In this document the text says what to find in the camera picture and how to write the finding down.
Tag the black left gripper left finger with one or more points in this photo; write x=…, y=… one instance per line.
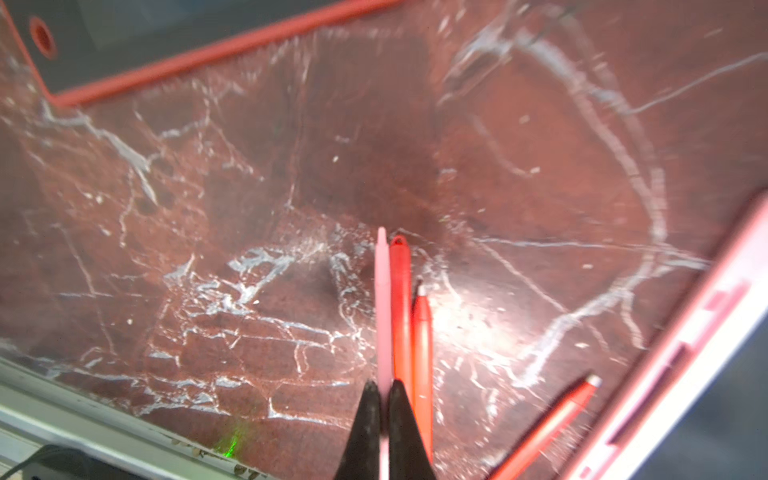
x=361, y=456

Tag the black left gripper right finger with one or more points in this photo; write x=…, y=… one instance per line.
x=408, y=458

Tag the red stylus angled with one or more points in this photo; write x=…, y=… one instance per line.
x=422, y=366

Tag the red stylus near tablet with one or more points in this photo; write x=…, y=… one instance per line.
x=562, y=413

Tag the red stylus beside pink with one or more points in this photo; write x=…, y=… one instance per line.
x=401, y=304

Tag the large pink writing tablet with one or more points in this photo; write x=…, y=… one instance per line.
x=713, y=322

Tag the red tablet far left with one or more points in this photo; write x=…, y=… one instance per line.
x=80, y=51

